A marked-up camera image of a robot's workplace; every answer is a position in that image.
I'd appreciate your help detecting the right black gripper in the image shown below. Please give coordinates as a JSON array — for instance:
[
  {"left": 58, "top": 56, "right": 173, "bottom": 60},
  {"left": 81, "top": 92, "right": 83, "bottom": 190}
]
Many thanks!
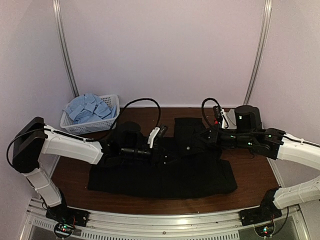
[{"left": 196, "top": 123, "right": 255, "bottom": 150}]

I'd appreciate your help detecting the black long sleeve shirt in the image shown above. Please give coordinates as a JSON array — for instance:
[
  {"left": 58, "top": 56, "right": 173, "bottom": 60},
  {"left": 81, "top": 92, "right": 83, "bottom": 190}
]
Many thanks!
[{"left": 87, "top": 117, "right": 238, "bottom": 199}]

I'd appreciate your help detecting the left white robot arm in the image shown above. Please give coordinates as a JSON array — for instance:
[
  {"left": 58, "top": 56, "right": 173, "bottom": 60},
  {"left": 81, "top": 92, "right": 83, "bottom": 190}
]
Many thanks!
[{"left": 6, "top": 117, "right": 178, "bottom": 222}]

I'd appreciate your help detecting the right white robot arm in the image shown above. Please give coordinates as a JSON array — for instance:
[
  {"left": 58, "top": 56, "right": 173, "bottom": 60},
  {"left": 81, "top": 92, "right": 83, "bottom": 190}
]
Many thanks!
[{"left": 199, "top": 103, "right": 320, "bottom": 221}]

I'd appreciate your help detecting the grey folded button shirt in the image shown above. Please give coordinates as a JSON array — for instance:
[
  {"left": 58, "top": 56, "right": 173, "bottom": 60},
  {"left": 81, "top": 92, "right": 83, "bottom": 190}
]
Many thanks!
[{"left": 225, "top": 109, "right": 237, "bottom": 130}]

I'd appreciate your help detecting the white plastic basket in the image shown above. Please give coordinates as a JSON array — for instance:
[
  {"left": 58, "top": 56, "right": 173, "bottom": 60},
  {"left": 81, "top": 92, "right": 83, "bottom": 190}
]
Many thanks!
[{"left": 60, "top": 93, "right": 120, "bottom": 135}]

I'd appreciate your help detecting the light blue shirt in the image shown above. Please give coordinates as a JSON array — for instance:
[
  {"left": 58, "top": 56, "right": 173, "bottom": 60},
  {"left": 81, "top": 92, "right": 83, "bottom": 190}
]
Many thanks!
[{"left": 63, "top": 93, "right": 117, "bottom": 124}]

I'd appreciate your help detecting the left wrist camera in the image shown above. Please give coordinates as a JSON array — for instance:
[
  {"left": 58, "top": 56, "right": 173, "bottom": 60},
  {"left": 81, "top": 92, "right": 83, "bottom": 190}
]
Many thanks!
[{"left": 147, "top": 124, "right": 168, "bottom": 149}]

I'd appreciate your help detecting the right aluminium frame post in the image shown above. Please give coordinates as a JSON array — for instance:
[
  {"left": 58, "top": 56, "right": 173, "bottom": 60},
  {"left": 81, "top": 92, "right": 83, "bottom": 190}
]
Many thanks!
[{"left": 243, "top": 0, "right": 273, "bottom": 105}]

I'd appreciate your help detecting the aluminium frame post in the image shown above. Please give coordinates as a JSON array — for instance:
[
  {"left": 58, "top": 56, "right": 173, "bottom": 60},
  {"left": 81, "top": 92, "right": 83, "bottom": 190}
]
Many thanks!
[
  {"left": 243, "top": 0, "right": 273, "bottom": 105},
  {"left": 52, "top": 0, "right": 79, "bottom": 98}
]

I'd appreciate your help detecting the left black camera cable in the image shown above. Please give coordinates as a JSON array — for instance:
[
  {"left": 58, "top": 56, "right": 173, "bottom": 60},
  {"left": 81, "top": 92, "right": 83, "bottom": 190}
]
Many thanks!
[{"left": 6, "top": 97, "right": 162, "bottom": 151}]

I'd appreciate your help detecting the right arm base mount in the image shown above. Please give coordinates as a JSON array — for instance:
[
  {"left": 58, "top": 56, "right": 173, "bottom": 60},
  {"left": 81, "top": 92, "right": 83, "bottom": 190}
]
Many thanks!
[{"left": 239, "top": 188, "right": 282, "bottom": 238}]

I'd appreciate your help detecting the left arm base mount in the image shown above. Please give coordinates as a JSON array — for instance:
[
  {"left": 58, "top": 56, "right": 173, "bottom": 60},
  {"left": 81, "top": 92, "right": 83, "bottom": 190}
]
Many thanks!
[{"left": 42, "top": 189, "right": 89, "bottom": 240}]

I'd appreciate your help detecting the left aluminium frame post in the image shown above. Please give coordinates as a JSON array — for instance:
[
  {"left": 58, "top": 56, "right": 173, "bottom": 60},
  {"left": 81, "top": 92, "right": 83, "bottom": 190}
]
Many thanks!
[{"left": 52, "top": 0, "right": 79, "bottom": 98}]

